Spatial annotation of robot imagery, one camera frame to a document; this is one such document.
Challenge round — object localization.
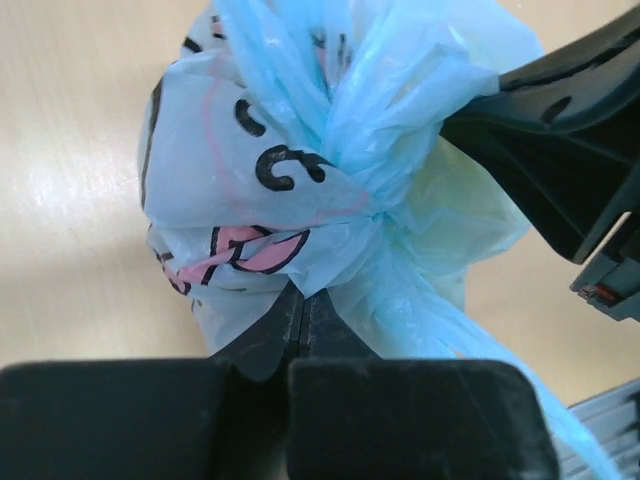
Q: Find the aluminium mounting rail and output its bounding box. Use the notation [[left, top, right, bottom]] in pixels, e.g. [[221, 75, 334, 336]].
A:
[[570, 379, 639, 479]]

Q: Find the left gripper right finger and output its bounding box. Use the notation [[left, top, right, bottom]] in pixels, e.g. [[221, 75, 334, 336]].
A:
[[287, 292, 560, 479]]

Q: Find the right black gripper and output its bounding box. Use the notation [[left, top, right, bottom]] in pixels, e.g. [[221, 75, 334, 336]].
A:
[[441, 7, 639, 321]]

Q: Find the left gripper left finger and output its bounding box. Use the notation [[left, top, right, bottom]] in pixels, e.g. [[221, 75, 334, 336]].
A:
[[1, 286, 303, 479]]

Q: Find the blue plastic bag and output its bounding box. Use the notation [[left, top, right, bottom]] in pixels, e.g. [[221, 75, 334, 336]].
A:
[[138, 1, 625, 479]]

